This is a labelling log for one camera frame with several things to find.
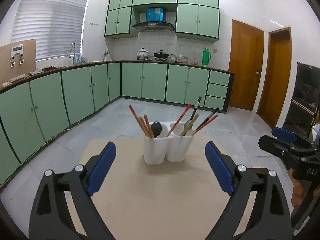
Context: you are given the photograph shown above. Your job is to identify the plain wooden chopstick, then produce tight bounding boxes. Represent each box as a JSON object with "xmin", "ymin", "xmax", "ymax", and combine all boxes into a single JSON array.
[
  {"xmin": 138, "ymin": 116, "xmax": 151, "ymax": 138},
  {"xmin": 180, "ymin": 114, "xmax": 199, "ymax": 137}
]

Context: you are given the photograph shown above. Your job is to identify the silver metal spoon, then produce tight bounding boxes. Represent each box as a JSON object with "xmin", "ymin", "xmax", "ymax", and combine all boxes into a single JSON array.
[{"xmin": 183, "ymin": 120, "xmax": 193, "ymax": 136}]

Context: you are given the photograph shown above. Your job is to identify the black plastic spoon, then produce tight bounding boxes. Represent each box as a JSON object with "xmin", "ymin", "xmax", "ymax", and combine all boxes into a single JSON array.
[{"xmin": 151, "ymin": 121, "xmax": 162, "ymax": 138}]

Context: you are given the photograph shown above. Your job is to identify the black chopstick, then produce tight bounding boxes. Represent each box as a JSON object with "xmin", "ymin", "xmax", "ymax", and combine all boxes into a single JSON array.
[
  {"xmin": 195, "ymin": 107, "xmax": 219, "ymax": 131},
  {"xmin": 190, "ymin": 96, "xmax": 202, "ymax": 121}
]

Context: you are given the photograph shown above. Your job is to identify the green upper kitchen cabinets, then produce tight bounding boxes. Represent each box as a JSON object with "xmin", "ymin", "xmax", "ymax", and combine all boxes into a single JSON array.
[{"xmin": 105, "ymin": 0, "xmax": 220, "ymax": 43}]

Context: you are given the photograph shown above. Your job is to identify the kitchen faucet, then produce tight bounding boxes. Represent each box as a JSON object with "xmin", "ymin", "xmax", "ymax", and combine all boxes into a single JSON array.
[{"xmin": 69, "ymin": 42, "xmax": 76, "ymax": 65}]

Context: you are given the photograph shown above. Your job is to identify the operator hand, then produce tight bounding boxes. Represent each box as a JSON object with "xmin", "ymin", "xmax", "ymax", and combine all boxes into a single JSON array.
[{"xmin": 288, "ymin": 168, "xmax": 304, "ymax": 207}]

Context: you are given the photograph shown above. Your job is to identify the black glass cabinet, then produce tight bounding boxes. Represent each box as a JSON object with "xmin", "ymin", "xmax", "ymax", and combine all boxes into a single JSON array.
[{"xmin": 283, "ymin": 62, "xmax": 319, "ymax": 137}]

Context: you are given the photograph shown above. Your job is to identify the brown wooden door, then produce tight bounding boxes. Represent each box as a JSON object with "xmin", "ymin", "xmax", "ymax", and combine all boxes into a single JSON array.
[
  {"xmin": 257, "ymin": 27, "xmax": 292, "ymax": 128},
  {"xmin": 228, "ymin": 20, "xmax": 264, "ymax": 111}
]

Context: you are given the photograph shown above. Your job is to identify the white two-compartment utensil holder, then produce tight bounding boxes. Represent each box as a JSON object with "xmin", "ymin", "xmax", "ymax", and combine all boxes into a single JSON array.
[{"xmin": 143, "ymin": 121, "xmax": 193, "ymax": 165}]

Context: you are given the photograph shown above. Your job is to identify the green thermos jug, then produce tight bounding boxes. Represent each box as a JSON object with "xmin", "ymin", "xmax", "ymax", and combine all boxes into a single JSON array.
[{"xmin": 202, "ymin": 47, "xmax": 212, "ymax": 66}]

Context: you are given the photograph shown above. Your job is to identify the black wok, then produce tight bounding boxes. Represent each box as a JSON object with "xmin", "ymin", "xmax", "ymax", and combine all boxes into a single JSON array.
[{"xmin": 153, "ymin": 50, "xmax": 169, "ymax": 61}]

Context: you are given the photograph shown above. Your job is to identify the white cooking pot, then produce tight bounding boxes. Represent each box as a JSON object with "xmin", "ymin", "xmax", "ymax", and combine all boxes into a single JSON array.
[{"xmin": 137, "ymin": 48, "xmax": 149, "ymax": 60}]

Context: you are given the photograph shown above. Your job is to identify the brown board with device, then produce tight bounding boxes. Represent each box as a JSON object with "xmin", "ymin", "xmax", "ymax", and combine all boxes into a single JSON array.
[{"xmin": 0, "ymin": 39, "xmax": 36, "ymax": 86}]

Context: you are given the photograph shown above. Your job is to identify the range hood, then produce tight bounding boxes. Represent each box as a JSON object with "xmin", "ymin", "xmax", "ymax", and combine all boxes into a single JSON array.
[{"xmin": 132, "ymin": 6, "xmax": 175, "ymax": 33}]

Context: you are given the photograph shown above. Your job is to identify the window blinds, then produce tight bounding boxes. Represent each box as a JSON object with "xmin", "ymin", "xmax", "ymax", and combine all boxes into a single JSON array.
[{"xmin": 11, "ymin": 0, "xmax": 87, "ymax": 61}]

